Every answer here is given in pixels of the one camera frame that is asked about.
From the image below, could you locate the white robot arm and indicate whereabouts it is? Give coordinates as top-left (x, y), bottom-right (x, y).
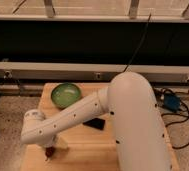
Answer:
top-left (21, 72), bottom-right (172, 171)

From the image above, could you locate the green ceramic bowl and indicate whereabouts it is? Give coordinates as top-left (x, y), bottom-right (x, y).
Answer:
top-left (51, 83), bottom-right (82, 109)

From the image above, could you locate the black smartphone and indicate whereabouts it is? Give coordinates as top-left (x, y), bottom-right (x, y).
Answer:
top-left (84, 118), bottom-right (105, 130)

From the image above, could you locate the blue power box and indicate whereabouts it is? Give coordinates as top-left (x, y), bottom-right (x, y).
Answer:
top-left (163, 94), bottom-right (180, 112)

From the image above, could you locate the black hanging cable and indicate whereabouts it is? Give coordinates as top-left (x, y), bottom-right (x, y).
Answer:
top-left (122, 13), bottom-right (153, 73)

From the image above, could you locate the black cable on floor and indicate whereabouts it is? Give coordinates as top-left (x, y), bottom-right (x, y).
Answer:
top-left (154, 88), bottom-right (189, 150)

